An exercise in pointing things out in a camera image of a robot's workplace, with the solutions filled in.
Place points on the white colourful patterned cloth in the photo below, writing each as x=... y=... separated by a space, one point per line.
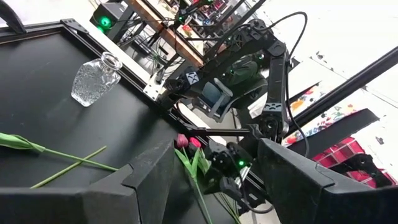
x=326 y=118

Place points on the black box with green light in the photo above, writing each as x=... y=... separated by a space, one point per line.
x=107 y=17

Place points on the clear cut glass vase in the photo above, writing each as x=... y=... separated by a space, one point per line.
x=93 y=79

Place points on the black flat board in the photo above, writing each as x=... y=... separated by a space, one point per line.
x=339 y=130

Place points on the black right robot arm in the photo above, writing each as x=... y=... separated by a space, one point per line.
x=275 y=77

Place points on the wooden beam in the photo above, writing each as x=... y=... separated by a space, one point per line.
x=168 y=34

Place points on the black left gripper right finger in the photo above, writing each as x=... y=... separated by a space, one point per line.
x=311 y=199

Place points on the grey office chair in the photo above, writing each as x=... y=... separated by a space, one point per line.
x=217 y=93

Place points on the red artificial tulip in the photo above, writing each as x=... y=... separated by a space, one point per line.
x=195 y=142
x=182 y=140

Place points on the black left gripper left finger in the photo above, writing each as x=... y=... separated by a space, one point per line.
x=93 y=205

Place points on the black diagonal rail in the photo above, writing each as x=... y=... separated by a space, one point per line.
x=348 y=87

